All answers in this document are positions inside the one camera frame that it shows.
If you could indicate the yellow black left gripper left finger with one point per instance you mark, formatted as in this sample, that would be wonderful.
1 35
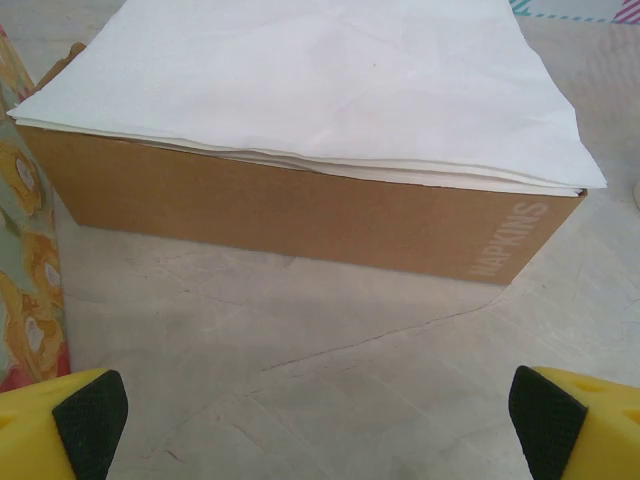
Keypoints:
45 430

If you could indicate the stack of white napkins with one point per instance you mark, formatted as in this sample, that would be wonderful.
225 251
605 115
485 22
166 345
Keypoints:
310 80

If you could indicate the floral green paper gift bag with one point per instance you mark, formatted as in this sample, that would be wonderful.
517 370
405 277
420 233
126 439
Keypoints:
25 200

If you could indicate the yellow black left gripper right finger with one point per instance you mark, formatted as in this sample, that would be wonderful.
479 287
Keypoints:
590 430

